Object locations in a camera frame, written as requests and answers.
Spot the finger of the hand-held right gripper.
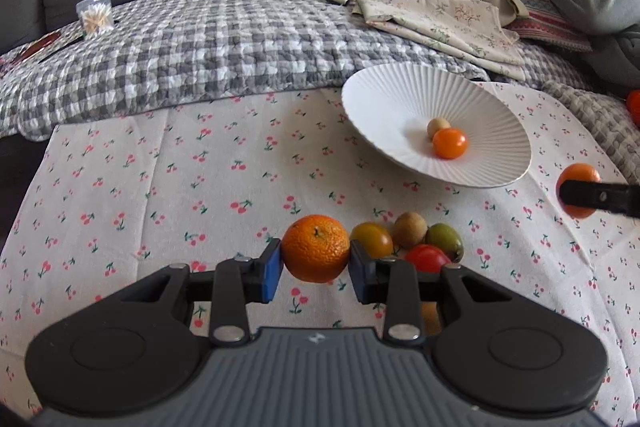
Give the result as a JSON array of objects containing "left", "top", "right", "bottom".
[{"left": 558, "top": 179, "right": 640, "bottom": 221}]

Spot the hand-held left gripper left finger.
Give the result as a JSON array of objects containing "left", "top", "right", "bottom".
[{"left": 132, "top": 238, "right": 284, "bottom": 348}]

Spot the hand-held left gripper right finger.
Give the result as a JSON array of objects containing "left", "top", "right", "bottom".
[{"left": 349, "top": 239, "right": 505, "bottom": 348}]

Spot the small orange mandarin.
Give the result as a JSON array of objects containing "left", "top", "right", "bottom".
[{"left": 556, "top": 163, "right": 602, "bottom": 220}]

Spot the yellow-orange tomato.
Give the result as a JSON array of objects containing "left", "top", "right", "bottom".
[{"left": 350, "top": 221, "right": 394, "bottom": 259}]

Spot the large orange mandarin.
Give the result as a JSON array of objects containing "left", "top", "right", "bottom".
[{"left": 281, "top": 214, "right": 351, "bottom": 284}]

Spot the brown kiwi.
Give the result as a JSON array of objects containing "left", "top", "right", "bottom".
[{"left": 394, "top": 211, "right": 429, "bottom": 249}]

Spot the red tomato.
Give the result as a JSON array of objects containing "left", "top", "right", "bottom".
[{"left": 404, "top": 244, "right": 453, "bottom": 274}]

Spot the white ribbed plate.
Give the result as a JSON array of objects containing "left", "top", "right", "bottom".
[{"left": 341, "top": 61, "right": 533, "bottom": 189}]

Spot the grey woven mat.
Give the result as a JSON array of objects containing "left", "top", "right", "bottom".
[{"left": 541, "top": 79, "right": 640, "bottom": 186}]

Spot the cherry print cloth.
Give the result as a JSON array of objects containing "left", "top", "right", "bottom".
[{"left": 0, "top": 79, "right": 640, "bottom": 427}]

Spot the orange cherry tomato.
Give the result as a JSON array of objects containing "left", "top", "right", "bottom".
[{"left": 432, "top": 128, "right": 470, "bottom": 160}]

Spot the small beige longan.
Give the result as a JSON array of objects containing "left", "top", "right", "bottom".
[{"left": 426, "top": 117, "right": 451, "bottom": 140}]

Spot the folded floral cloth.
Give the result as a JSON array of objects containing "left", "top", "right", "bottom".
[{"left": 351, "top": 0, "right": 527, "bottom": 82}]

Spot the grey white checkered blanket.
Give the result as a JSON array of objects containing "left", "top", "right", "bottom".
[{"left": 0, "top": 0, "right": 596, "bottom": 144}]

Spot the black pen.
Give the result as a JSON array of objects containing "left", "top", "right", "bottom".
[{"left": 36, "top": 38, "right": 84, "bottom": 58}]

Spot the clear bag of cotton swabs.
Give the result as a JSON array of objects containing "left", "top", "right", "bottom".
[{"left": 75, "top": 0, "right": 115, "bottom": 39}]

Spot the red oval object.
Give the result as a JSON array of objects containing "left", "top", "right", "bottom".
[{"left": 0, "top": 32, "right": 62, "bottom": 66}]

